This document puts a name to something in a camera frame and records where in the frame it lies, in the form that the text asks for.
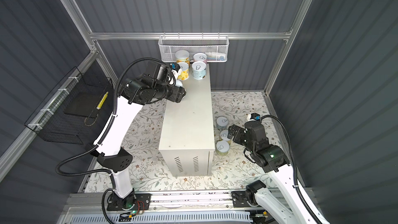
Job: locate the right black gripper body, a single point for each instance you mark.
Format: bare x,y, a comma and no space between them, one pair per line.
240,136

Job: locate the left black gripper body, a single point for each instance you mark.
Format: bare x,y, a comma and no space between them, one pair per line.
173,94

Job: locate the pink label can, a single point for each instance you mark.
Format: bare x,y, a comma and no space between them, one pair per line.
200,57
178,83

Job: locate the yellow label can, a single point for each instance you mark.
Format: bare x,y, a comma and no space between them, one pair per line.
184,75

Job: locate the teal can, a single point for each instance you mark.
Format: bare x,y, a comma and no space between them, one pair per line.
224,136
222,123
199,70

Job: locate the green orange label can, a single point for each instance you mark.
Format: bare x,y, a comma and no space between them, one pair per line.
182,56

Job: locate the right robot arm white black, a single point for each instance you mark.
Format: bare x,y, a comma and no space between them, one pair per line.
281,168

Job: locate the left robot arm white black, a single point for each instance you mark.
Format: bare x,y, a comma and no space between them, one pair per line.
145,81

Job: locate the white metal cabinet counter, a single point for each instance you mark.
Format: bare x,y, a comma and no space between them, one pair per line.
187,142

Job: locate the tubes in white basket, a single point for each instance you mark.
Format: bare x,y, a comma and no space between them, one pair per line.
216,56

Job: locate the white wire mesh basket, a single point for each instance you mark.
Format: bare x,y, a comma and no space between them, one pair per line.
169,46

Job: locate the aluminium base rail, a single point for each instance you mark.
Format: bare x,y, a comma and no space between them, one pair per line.
169,207

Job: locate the black wire wall basket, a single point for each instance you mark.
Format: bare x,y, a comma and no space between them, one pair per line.
70,116

